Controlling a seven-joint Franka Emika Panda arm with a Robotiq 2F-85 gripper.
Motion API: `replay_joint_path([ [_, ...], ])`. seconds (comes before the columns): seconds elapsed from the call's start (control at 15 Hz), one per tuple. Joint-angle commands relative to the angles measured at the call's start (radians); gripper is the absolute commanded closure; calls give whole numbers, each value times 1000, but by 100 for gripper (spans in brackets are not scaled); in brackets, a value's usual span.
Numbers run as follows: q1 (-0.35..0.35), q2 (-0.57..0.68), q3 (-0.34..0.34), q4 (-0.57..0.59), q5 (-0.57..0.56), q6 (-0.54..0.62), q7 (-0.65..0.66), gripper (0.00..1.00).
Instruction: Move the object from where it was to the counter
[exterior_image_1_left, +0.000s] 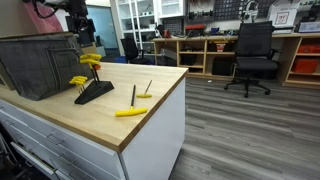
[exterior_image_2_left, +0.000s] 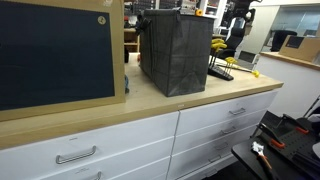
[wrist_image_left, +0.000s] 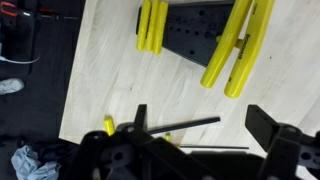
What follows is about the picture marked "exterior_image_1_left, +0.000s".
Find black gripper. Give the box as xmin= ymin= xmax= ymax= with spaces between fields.
xmin=64 ymin=0 xmax=97 ymax=35

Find blue glass door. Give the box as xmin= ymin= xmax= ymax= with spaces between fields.
xmin=87 ymin=5 xmax=120 ymax=51

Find pink board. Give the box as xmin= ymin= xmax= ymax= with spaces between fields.
xmin=23 ymin=1 xmax=65 ymax=34

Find blue bin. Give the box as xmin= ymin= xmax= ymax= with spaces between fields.
xmin=113 ymin=55 xmax=127 ymax=65

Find black hex key stand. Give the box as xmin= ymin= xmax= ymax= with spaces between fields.
xmin=73 ymin=79 xmax=115 ymax=106

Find grey case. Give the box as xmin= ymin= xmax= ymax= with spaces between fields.
xmin=156 ymin=48 xmax=178 ymax=67

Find white shelf unit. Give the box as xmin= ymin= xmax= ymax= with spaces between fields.
xmin=109 ymin=0 xmax=186 ymax=56

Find red toolbox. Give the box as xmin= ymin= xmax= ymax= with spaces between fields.
xmin=184 ymin=23 xmax=207 ymax=37

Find wooden workbench with shelves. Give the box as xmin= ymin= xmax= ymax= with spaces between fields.
xmin=152 ymin=32 xmax=320 ymax=90

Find white drawer cabinet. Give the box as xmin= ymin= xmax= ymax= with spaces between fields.
xmin=0 ymin=77 xmax=187 ymax=180

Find black tool pegboard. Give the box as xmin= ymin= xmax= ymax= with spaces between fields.
xmin=187 ymin=0 xmax=278 ymax=23

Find large black box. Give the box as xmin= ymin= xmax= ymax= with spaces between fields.
xmin=211 ymin=56 xmax=236 ymax=77

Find headphones on stand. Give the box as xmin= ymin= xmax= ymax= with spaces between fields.
xmin=242 ymin=0 xmax=260 ymax=24

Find black mesh office chair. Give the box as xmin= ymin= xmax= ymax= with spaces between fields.
xmin=223 ymin=21 xmax=281 ymax=99

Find white labelled box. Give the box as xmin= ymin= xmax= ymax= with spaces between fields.
xmin=268 ymin=3 xmax=300 ymax=30

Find grey device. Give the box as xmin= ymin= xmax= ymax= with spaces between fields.
xmin=294 ymin=21 xmax=320 ymax=34

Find large red storage box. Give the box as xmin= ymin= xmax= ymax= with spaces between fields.
xmin=291 ymin=58 xmax=319 ymax=75

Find flat red storage box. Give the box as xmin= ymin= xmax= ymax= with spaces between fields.
xmin=297 ymin=44 xmax=320 ymax=55

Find small yellow T-handle hex key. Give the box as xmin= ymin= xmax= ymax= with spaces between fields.
xmin=136 ymin=79 xmax=154 ymax=99
xmin=72 ymin=75 xmax=89 ymax=92
xmin=69 ymin=79 xmax=85 ymax=95
xmin=70 ymin=77 xmax=87 ymax=93

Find grey metal wire rack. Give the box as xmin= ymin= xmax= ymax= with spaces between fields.
xmin=0 ymin=33 xmax=98 ymax=102

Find metal drawer handle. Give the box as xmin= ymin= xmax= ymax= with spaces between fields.
xmin=46 ymin=133 xmax=66 ymax=146

